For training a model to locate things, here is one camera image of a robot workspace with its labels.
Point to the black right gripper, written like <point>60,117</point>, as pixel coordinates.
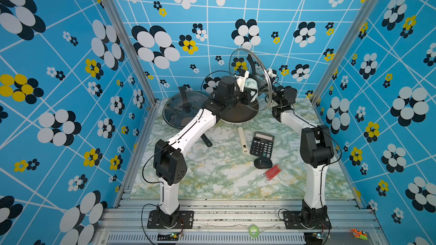
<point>273,85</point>

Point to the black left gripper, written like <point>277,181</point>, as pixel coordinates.
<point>246,93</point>

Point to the glass pot lid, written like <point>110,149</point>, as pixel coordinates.
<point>245,59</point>
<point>180,109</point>

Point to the light green microfiber cloth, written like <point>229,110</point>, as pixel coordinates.
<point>251,84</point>

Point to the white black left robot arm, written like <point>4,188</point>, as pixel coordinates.
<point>169,160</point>

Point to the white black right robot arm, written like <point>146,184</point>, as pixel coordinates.
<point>316,151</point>

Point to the black calculator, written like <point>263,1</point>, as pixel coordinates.
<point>262,145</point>

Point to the black computer mouse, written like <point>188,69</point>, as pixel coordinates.
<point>263,163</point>

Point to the red items in bag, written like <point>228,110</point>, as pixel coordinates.
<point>270,174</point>

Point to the green tape roll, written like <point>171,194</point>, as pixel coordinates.
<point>253,231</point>

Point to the right green circuit board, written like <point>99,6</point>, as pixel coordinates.
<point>313,239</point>

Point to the orange toy car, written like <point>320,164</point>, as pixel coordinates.
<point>359,234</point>

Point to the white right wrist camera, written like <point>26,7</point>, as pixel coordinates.
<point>272,73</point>

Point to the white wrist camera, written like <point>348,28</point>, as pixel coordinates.
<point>241,76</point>
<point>272,73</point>

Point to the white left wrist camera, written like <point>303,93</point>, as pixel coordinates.
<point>241,76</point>

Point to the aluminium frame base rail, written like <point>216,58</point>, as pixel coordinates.
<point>226,222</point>

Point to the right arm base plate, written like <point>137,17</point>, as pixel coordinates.
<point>294,220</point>

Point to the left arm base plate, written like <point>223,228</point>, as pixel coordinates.
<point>178,220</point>

